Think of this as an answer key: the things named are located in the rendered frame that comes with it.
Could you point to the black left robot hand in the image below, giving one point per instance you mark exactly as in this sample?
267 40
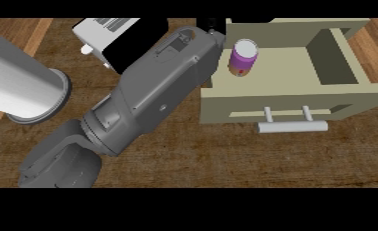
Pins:
213 24

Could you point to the beige wooden cabinet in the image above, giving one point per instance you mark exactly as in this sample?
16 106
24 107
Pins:
275 71

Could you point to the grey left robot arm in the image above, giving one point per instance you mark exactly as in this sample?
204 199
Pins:
152 85

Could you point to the grey metal cylinder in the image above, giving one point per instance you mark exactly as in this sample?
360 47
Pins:
24 85

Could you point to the purple can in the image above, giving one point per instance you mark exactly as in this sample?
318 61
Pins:
242 60

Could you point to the beige drawer front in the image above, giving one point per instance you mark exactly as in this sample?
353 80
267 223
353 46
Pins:
222 108

